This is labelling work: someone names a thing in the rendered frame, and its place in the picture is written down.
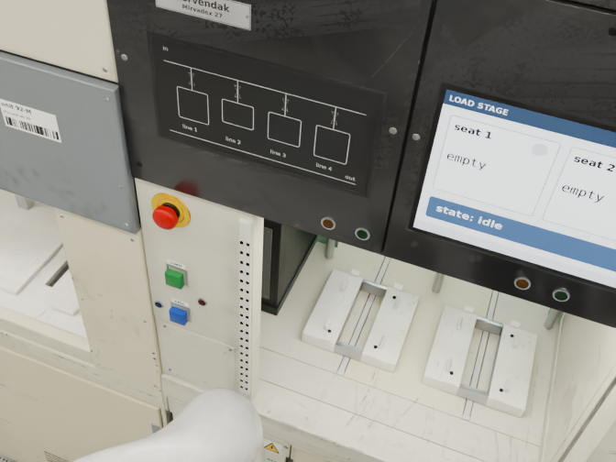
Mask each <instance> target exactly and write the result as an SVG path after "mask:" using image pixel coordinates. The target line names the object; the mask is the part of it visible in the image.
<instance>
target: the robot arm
mask: <svg viewBox="0 0 616 462"><path fill-rule="evenodd" d="M72 462H266V460H265V448H264V437H263V430H262V424H261V420H260V417H259V414H258V411H257V410H256V408H255V406H254V405H253V404H252V402H251V401H250V400H249V399H248V398H247V397H246V396H244V395H243V394H241V393H240V392H238V391H236V390H231V389H226V388H216V389H211V390H207V391H205V392H203V393H201V394H200V395H198V396H197V397H195V398H194V399H193V400H192V401H190V402H189V403H188V404H187V405H186V406H185V408H184V409H183V410H182V411H181V412H180V413H179V414H178V416H177V417H176V418H175V419H174V420H173V421H171V422H170V423H169V424H168V425H166V426H165V427H163V428H162V429H160V430H159V431H157V432H156V433H154V434H151V435H149V436H147V437H145V438H142V439H139V440H137V441H135V442H131V443H127V444H123V445H117V446H114V447H110V448H106V449H104V450H100V451H97V452H95V453H92V454H90V455H87V456H83V457H81V458H79V459H76V460H74V461H72Z"/></svg>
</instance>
